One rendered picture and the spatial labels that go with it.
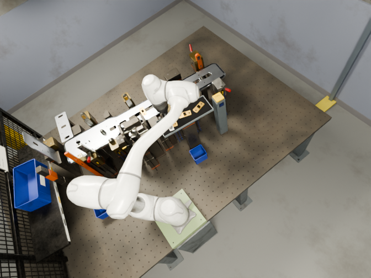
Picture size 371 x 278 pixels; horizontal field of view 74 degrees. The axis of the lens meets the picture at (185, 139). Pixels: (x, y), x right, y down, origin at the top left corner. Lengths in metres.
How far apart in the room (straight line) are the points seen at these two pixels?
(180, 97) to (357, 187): 2.07
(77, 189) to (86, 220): 1.01
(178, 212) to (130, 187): 0.57
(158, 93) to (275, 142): 1.10
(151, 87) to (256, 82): 1.30
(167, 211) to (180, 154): 0.62
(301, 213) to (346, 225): 0.37
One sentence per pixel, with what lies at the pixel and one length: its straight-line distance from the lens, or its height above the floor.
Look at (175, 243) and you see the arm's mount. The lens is 1.79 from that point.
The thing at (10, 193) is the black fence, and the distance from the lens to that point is 2.01.
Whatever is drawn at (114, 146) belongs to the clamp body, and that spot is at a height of 1.07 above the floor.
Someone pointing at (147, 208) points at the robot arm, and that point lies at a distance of 1.60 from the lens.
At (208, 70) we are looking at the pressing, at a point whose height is 1.00.
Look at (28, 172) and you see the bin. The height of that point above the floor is 1.04.
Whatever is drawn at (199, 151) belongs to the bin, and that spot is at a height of 0.70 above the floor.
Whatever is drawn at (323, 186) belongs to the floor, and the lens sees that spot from 2.73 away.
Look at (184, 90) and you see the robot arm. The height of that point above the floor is 1.57.
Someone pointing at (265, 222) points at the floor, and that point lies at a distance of 2.54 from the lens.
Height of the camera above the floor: 2.50
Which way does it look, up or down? 61 degrees down
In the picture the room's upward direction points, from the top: 23 degrees counter-clockwise
